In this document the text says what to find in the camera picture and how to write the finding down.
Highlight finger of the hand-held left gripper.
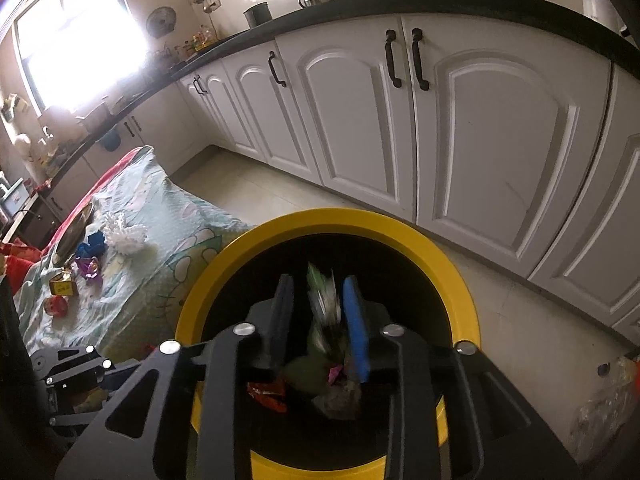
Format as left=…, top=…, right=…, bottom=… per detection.
left=55, top=274, right=293, bottom=480
left=342, top=275, right=581, bottom=480

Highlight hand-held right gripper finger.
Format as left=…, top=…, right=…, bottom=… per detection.
left=31, top=345, right=126, bottom=386
left=47, top=385, right=121, bottom=428

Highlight green white plastic wrapper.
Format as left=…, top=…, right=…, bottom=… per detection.
left=306, top=261, right=347, bottom=356

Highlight green sponge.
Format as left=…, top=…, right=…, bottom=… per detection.
left=279, top=354, right=328, bottom=393

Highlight silver foil wrapper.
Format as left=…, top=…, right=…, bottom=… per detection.
left=311, top=382, right=362, bottom=422

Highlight small yellow red box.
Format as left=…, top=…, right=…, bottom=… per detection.
left=48, top=269, right=79, bottom=297

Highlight red snack wrapper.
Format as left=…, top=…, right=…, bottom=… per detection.
left=246, top=381, right=290, bottom=414

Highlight yellow round bin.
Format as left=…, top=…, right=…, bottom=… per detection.
left=175, top=208, right=482, bottom=480

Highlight purple foil wrapper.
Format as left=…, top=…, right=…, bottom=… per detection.
left=74, top=255, right=102, bottom=285

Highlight blue foil wrapper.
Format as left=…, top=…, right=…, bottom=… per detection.
left=75, top=230, right=109, bottom=262

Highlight white tissue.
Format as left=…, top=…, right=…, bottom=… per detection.
left=102, top=211, right=150, bottom=254

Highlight red embroidered cushion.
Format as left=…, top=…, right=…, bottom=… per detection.
left=0, top=240, right=41, bottom=291

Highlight round metal plate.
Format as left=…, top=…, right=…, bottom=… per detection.
left=51, top=202, right=96, bottom=265

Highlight light blue printed blanket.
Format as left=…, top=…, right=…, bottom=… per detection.
left=12, top=146, right=253, bottom=361

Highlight white storage box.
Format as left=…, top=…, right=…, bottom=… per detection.
left=0, top=178, right=27, bottom=213

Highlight white lower cabinets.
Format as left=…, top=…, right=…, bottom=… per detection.
left=45, top=12, right=640, bottom=346

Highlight clear plastic bag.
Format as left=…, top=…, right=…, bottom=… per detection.
left=570, top=354, right=640, bottom=463

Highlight group of seasoning bottles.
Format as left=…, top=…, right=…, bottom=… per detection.
left=165, top=24, right=222, bottom=61

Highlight dark metal canister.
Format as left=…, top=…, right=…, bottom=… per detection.
left=243, top=2, right=272, bottom=29

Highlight bright window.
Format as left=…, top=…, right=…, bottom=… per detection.
left=12, top=0, right=151, bottom=113

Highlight small round fan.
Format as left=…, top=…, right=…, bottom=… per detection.
left=145, top=6, right=178, bottom=39

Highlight black kitchen countertop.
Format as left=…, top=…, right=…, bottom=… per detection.
left=45, top=0, right=640, bottom=181

